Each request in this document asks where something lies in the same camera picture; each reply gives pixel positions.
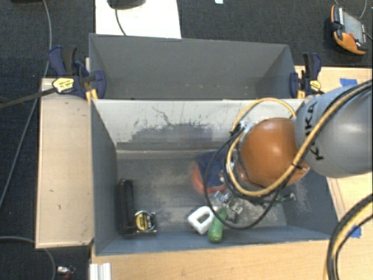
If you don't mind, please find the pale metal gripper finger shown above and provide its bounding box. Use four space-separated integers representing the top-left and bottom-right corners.
228 201 244 223
214 190 233 206

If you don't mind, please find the green toy cucumber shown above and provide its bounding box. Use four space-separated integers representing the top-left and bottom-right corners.
207 207 228 243

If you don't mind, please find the orange and blue ball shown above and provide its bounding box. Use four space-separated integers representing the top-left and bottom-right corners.
191 152 231 195

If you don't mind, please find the grey metal bin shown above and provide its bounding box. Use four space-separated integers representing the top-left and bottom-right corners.
88 33 340 257

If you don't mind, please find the yellow and black tape measure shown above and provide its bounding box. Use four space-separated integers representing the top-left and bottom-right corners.
134 210 159 233

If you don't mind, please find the pale wood flat board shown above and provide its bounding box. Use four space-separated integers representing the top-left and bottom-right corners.
34 77 96 249

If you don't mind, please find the white plastic handle piece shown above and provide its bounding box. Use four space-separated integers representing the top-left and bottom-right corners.
186 205 220 235

